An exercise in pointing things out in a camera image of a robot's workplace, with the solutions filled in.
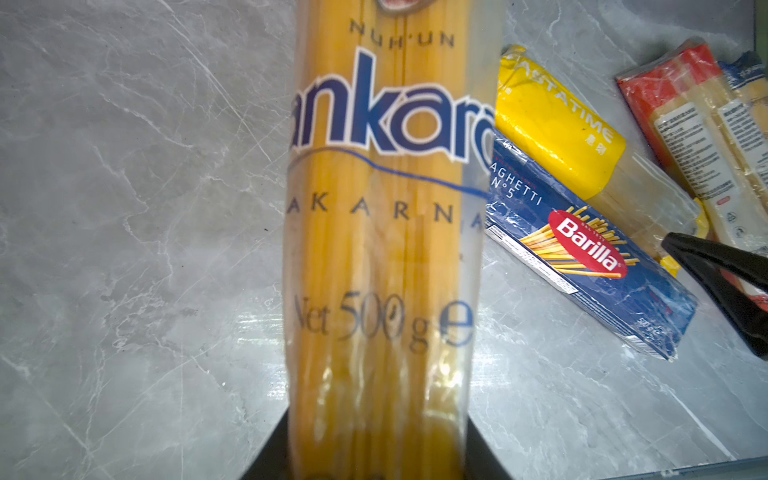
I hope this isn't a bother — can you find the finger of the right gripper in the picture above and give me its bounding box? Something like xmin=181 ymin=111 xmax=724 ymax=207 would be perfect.
xmin=662 ymin=233 xmax=767 ymax=360

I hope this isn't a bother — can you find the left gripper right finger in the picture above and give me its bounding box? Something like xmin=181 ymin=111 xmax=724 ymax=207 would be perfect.
xmin=464 ymin=418 xmax=513 ymax=480

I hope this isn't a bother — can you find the red spaghetti bag white label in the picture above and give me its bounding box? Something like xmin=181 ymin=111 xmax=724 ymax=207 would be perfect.
xmin=616 ymin=38 xmax=767 ymax=256

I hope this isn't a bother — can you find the yellow Pastatime spaghetti bag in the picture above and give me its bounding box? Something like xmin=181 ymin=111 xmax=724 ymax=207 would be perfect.
xmin=496 ymin=45 xmax=709 ymax=275

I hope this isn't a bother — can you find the Ankara spaghetti bag blue yellow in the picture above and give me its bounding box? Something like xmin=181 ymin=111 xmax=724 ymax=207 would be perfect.
xmin=282 ymin=1 xmax=505 ymax=479

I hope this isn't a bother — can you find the blue Barilla spaghetti box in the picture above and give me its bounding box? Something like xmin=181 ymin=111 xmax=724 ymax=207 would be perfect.
xmin=486 ymin=132 xmax=698 ymax=360

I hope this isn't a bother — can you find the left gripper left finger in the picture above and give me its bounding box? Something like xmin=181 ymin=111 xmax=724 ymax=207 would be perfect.
xmin=240 ymin=410 xmax=291 ymax=480

